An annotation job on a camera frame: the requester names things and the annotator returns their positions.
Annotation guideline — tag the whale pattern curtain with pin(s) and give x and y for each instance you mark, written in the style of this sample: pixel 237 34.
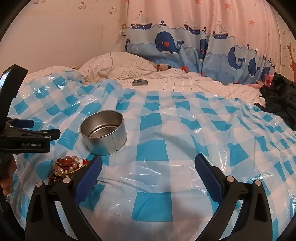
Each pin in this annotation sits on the whale pattern curtain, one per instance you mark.
pixel 228 41

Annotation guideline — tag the blue checkered plastic sheet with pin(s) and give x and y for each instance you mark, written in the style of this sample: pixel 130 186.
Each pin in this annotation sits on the blue checkered plastic sheet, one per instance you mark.
pixel 150 190

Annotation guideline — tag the person's left hand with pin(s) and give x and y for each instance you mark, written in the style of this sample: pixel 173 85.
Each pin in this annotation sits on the person's left hand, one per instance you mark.
pixel 7 181

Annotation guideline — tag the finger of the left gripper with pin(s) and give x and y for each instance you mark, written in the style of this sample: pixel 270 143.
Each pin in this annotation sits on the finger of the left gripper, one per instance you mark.
pixel 21 128

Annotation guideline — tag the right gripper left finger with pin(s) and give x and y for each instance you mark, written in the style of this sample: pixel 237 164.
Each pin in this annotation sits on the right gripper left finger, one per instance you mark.
pixel 43 221

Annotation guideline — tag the black clothing pile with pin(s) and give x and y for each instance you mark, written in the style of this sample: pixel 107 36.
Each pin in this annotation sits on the black clothing pile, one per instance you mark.
pixel 280 99

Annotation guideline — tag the silver tin lid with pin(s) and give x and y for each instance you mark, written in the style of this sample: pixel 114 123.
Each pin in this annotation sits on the silver tin lid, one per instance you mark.
pixel 140 82

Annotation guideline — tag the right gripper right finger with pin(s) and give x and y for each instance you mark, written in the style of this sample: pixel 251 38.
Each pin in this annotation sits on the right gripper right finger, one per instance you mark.
pixel 254 219

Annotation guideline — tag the white striped pillow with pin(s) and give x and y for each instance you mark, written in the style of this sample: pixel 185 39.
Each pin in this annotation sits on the white striped pillow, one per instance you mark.
pixel 120 66

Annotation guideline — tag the white grid bedsheet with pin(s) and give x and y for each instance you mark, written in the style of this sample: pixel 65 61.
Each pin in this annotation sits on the white grid bedsheet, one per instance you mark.
pixel 175 80

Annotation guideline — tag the round silver metal tin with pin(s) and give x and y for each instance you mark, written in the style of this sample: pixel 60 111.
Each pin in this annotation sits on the round silver metal tin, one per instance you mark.
pixel 104 132

